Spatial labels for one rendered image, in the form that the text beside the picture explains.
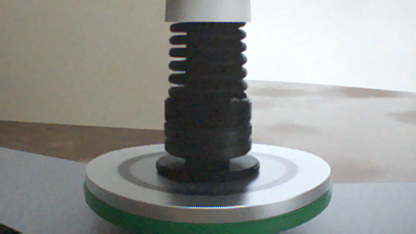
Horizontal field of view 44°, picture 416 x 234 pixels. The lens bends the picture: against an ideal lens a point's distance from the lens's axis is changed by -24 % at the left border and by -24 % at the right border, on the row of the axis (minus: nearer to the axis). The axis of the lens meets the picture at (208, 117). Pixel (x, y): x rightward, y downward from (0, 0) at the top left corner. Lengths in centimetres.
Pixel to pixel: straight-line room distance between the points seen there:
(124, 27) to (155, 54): 40
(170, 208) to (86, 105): 529
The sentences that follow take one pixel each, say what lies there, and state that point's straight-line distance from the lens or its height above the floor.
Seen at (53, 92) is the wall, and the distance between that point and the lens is 587.
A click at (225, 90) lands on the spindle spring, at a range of 49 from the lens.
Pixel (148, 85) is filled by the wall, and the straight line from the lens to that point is 548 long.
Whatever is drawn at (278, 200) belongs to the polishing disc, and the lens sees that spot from 45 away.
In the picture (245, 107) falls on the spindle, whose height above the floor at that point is 98.
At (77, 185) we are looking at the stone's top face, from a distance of 68.
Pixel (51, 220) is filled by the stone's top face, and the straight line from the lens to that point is 56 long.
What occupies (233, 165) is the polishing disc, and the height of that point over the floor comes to 93.
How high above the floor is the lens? 106
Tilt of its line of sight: 10 degrees down
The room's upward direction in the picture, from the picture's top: straight up
